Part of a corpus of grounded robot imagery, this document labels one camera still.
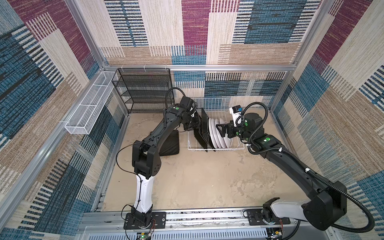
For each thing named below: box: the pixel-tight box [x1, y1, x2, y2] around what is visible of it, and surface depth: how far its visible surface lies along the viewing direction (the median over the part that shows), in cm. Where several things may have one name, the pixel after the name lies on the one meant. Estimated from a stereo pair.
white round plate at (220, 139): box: [214, 118, 224, 149], surface depth 89 cm
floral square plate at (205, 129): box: [201, 108, 216, 150], surface depth 89 cm
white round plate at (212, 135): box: [208, 117, 219, 149], surface depth 89 cm
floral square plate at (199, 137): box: [193, 120, 208, 153], surface depth 85 cm
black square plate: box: [159, 129, 180, 157], surface depth 100 cm
